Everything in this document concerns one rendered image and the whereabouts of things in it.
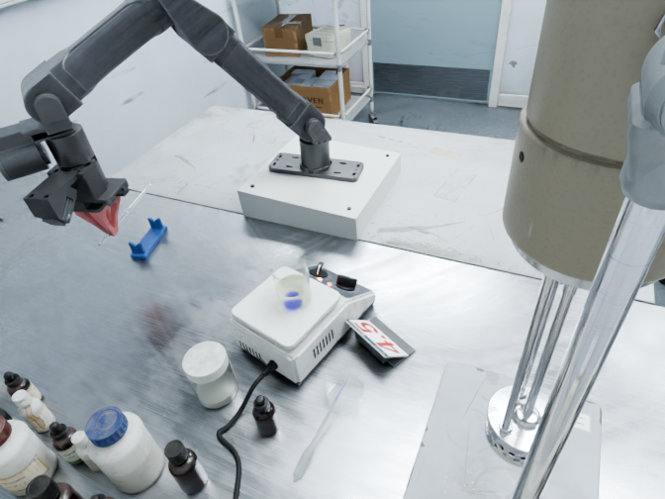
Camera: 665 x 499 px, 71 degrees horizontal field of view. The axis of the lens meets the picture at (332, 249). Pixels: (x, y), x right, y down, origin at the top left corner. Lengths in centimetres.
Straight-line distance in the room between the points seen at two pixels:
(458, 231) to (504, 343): 27
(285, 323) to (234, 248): 32
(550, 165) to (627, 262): 8
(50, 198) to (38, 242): 40
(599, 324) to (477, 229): 75
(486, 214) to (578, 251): 72
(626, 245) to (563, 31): 10
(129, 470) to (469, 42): 331
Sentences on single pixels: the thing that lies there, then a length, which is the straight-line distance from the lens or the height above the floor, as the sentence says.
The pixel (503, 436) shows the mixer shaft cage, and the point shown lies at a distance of 47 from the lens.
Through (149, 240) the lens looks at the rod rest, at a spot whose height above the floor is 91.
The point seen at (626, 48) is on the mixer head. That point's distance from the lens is 23.
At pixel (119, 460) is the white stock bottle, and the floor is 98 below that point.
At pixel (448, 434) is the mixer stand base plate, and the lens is 65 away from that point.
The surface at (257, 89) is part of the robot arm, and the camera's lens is 88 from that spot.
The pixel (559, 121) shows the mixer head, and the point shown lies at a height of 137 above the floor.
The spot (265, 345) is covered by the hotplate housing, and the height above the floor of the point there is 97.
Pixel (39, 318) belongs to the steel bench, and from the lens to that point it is 98.
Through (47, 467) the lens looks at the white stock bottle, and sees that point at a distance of 75.
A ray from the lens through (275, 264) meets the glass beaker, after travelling 66.
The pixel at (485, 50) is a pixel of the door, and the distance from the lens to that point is 357.
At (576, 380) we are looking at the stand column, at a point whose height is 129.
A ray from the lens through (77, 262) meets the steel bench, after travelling 107.
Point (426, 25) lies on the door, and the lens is 362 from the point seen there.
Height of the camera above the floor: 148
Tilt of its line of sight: 40 degrees down
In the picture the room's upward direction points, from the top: 7 degrees counter-clockwise
